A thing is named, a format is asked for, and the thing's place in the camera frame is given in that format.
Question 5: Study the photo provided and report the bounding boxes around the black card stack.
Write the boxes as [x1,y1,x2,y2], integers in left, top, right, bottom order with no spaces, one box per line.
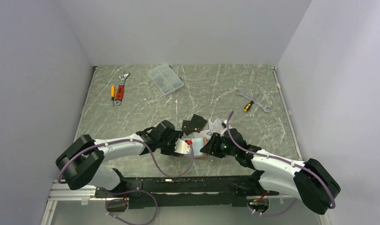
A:
[182,114,208,135]

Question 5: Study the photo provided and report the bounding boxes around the small yellow handled screwdriver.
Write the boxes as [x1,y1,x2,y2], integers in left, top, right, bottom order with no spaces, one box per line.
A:
[111,86,115,107]

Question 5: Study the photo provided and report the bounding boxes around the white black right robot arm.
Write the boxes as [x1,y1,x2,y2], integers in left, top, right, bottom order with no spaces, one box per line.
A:
[200,128,341,215]

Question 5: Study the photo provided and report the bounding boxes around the clear plastic screw box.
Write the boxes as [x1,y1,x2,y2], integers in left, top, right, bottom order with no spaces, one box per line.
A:
[147,64,184,96]

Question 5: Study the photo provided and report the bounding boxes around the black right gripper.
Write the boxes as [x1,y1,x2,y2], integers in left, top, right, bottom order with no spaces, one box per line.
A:
[200,132,238,158]

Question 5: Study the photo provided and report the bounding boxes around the red handled adjustable wrench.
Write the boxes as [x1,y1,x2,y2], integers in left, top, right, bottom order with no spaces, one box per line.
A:
[114,73,130,105]

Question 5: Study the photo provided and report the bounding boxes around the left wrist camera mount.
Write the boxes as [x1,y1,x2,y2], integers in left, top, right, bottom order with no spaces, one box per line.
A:
[174,139,191,155]

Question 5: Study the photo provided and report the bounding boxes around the tan leather card holder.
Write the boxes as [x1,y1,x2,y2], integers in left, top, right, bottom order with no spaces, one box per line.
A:
[173,137,207,158]

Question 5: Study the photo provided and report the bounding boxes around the yellow black screwdriver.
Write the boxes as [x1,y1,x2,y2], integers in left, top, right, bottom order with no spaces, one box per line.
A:
[244,96,256,112]

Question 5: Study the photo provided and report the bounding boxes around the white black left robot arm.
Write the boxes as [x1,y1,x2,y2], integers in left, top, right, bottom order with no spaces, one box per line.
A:
[55,120,191,197]

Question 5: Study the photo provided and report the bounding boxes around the silver open end wrench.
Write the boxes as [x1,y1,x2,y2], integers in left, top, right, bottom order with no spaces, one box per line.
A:
[235,89,271,113]

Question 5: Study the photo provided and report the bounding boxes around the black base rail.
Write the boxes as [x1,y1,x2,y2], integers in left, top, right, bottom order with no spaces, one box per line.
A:
[95,175,278,209]

